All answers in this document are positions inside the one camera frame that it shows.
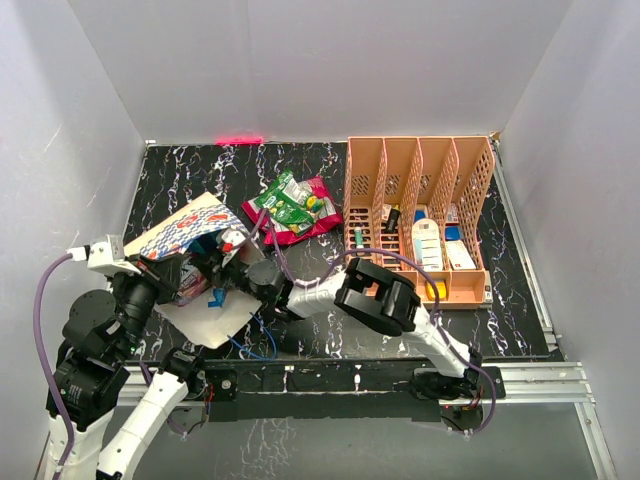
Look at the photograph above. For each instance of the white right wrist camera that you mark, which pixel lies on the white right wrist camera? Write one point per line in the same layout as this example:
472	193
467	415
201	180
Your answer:
229	242

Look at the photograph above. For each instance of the green white glue stick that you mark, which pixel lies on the green white glue stick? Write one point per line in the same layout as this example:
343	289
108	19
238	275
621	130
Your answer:
358	235

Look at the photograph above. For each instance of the black marker pen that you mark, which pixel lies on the black marker pen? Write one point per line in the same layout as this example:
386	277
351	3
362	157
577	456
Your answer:
391	226

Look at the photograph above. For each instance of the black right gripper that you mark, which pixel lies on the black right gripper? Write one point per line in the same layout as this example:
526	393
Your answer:
217	271

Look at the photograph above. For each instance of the white round tape roll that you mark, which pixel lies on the white round tape roll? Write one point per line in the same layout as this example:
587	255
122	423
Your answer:
427	245

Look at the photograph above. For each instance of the green Fox's candy bag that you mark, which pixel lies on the green Fox's candy bag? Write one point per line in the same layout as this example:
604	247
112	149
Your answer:
290	204

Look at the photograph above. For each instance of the purple Fox's candy bag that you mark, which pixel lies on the purple Fox's candy bag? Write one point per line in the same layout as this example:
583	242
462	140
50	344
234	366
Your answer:
192	283

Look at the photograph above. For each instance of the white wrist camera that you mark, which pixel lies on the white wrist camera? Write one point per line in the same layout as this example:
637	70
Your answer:
229	242
105	255

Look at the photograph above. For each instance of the yellow round tape measure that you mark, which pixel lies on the yellow round tape measure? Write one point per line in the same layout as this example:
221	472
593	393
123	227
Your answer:
436	290

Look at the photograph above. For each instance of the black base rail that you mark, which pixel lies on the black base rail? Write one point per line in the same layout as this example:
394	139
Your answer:
319	389

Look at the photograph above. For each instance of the pink snack bag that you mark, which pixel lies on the pink snack bag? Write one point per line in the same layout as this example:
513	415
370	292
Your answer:
329	217

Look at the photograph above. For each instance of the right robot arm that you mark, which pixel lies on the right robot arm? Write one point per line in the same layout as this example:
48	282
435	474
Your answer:
380	299

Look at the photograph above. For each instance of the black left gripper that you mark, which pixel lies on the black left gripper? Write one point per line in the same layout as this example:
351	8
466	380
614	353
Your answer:
165	275

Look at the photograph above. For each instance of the pink plastic file organizer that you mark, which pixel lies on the pink plastic file organizer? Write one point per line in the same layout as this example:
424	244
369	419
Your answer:
412	205

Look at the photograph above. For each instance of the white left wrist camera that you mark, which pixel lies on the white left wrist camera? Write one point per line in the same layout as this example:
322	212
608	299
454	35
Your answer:
105	255

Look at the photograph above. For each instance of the red white small box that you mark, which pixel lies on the red white small box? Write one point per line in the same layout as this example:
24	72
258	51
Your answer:
452	215

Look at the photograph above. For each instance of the blue checkered paper bag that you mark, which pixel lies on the blue checkered paper bag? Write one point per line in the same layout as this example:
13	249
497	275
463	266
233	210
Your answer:
208	309

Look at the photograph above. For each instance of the blue plastic case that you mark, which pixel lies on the blue plastic case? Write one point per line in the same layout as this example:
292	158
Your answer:
453	233

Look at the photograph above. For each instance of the blue snack bag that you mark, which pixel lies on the blue snack bag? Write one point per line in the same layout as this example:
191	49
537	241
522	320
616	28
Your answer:
217	298

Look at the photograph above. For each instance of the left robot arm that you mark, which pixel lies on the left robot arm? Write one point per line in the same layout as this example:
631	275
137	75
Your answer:
103	331

